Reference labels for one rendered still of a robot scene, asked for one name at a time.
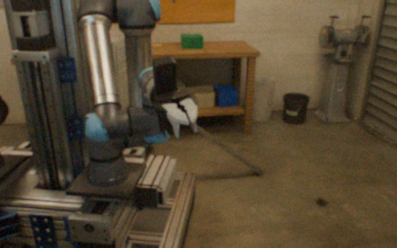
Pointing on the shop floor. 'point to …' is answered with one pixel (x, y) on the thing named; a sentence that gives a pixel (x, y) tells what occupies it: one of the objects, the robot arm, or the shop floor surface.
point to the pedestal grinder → (339, 67)
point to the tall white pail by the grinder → (263, 98)
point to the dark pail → (295, 107)
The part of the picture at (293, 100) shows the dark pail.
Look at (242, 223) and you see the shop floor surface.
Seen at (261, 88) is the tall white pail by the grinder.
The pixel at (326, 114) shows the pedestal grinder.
